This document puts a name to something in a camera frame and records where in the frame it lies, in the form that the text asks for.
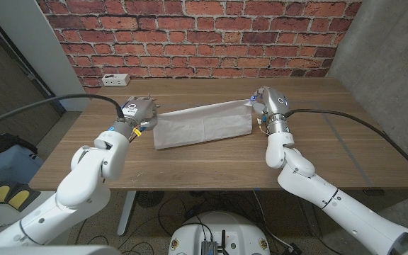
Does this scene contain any grey electronics box with antenna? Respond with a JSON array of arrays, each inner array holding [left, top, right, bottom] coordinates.
[[200, 229, 228, 255]]

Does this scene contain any round black floor fan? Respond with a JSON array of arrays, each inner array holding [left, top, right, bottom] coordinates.
[[135, 191, 165, 209]]

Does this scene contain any red brick print backdrop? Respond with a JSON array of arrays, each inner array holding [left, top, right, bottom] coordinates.
[[35, 0, 363, 98]]

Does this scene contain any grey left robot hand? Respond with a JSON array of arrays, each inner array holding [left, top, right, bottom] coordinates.
[[118, 96, 159, 132]]

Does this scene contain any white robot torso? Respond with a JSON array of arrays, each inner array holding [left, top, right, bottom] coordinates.
[[167, 211, 271, 255]]

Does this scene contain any grey table leg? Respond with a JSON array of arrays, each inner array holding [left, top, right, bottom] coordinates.
[[300, 200, 321, 237]]

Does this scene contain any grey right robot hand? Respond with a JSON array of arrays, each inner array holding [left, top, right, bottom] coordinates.
[[249, 86, 290, 119]]

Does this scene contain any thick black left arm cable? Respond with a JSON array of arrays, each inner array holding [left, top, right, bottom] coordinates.
[[0, 93, 125, 132]]

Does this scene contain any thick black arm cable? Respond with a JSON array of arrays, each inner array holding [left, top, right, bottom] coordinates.
[[284, 108, 408, 185], [0, 93, 125, 132]]

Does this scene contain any white handkerchief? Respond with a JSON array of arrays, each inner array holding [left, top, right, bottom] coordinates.
[[153, 99, 254, 150]]

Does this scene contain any blue storage bin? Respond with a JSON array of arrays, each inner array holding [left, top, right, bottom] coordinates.
[[0, 143, 45, 194]]

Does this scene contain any white table leg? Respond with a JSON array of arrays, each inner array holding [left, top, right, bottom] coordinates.
[[116, 190, 137, 237]]

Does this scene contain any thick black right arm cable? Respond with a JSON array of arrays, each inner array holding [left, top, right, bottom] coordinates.
[[284, 108, 408, 185]]

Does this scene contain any white power strip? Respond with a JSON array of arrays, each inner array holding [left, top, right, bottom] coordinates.
[[101, 73, 131, 87]]

